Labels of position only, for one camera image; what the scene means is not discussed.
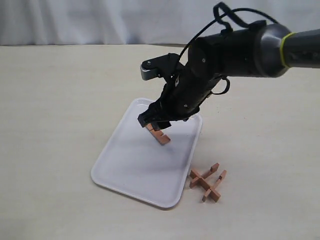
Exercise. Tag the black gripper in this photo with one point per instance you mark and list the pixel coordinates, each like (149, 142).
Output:
(181, 101)

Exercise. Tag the wooden notched puzzle piece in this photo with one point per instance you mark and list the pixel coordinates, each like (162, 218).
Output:
(210, 190)
(161, 138)
(203, 173)
(198, 179)

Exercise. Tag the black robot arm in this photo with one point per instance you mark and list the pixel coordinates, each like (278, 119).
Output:
(260, 51)

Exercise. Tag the white plastic tray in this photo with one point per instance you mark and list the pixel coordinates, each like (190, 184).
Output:
(135, 164)

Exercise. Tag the white backdrop curtain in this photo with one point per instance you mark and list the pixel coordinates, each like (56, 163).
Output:
(82, 22)

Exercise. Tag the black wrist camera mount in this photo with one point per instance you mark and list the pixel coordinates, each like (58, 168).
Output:
(160, 67)

